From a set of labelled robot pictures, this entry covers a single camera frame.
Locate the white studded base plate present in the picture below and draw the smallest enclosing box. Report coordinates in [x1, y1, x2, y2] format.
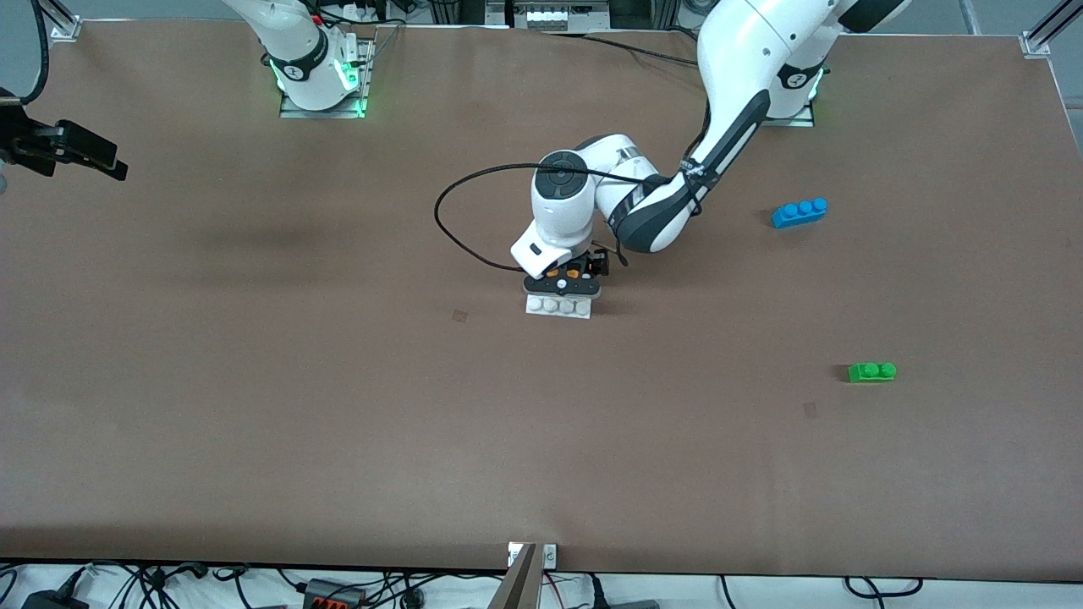
[525, 292, 593, 321]

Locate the blue toy block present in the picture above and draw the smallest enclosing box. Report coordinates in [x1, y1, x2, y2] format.
[771, 198, 829, 230]

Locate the white power strip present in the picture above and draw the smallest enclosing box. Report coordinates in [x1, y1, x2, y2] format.
[512, 0, 612, 32]

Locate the black box with orange connectors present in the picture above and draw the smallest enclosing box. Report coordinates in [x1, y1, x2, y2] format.
[303, 579, 366, 609]

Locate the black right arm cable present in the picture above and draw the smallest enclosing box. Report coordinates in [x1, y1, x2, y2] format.
[21, 0, 50, 107]

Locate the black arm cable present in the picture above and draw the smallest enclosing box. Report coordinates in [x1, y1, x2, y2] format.
[434, 163, 703, 274]
[21, 0, 50, 107]

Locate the aluminium profile frame corner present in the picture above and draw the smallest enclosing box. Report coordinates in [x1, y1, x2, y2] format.
[1022, 0, 1083, 57]
[32, 0, 83, 41]

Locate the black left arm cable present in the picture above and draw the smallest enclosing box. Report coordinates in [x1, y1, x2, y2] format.
[434, 163, 703, 274]

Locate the black cable across table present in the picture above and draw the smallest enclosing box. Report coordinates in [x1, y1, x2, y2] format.
[541, 28, 703, 69]

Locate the wooden post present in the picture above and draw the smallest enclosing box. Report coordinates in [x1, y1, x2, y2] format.
[491, 544, 540, 609]

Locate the black cable loop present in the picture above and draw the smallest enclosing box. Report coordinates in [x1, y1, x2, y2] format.
[844, 577, 925, 598]

